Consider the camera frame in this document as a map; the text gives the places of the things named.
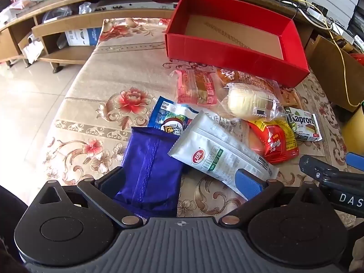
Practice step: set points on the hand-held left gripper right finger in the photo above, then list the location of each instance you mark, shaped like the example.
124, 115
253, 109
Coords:
250, 184

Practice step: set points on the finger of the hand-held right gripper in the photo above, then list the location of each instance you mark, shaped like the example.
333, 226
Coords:
312, 166
357, 162

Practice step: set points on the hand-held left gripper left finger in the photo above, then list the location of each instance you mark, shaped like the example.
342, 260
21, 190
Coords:
109, 182

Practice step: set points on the purple foil snack packet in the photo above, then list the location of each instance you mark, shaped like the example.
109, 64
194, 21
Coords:
150, 170

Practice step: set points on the white green wafer packet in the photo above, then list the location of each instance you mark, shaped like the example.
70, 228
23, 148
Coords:
301, 122

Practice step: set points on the red yellow snack packet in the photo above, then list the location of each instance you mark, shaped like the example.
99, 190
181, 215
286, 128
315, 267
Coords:
273, 142

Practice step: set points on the white silver snack packet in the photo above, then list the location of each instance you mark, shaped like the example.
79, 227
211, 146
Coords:
216, 148

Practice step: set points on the gold foil snack packet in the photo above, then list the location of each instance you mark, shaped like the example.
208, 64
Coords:
291, 98

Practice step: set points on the clear-wrapped white bun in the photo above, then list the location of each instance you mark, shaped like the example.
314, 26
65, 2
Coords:
247, 102

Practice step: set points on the blue sausage packet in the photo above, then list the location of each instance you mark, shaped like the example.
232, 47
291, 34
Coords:
167, 116

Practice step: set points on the orange bread packet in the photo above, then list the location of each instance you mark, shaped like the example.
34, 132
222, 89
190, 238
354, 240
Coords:
250, 78

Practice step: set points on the pink clear cake packet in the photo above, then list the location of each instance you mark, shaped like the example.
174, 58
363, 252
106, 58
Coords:
196, 88

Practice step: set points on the red cardboard box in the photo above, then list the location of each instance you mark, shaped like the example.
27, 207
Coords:
227, 54

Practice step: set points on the yellow container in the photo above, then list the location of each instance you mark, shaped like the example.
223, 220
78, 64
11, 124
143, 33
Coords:
354, 128

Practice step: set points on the brown cardboard box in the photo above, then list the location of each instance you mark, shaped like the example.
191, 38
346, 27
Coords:
327, 71

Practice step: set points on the red bag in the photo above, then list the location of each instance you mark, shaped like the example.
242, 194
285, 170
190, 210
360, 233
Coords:
357, 59

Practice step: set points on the beige floral tablecloth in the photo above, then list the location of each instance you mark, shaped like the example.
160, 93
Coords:
93, 76

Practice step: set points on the white blue carton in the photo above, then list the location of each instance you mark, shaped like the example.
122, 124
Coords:
82, 37

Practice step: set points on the wooden TV stand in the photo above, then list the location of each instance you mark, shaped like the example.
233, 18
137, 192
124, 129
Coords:
85, 20

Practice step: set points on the clear plastic bag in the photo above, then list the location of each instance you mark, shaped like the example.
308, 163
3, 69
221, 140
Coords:
85, 8

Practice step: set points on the silver media player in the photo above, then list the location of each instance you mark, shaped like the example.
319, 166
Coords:
136, 5

